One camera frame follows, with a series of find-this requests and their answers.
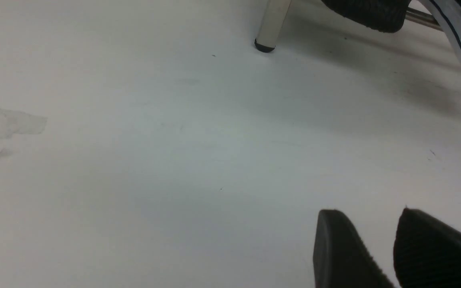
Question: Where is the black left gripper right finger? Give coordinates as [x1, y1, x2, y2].
[393, 208, 461, 288]

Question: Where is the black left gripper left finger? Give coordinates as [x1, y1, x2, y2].
[313, 209, 394, 288]

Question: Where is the silver metal shoe rack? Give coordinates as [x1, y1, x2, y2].
[254, 0, 442, 53]

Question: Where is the black knit sneaker left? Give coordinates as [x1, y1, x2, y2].
[322, 0, 410, 33]

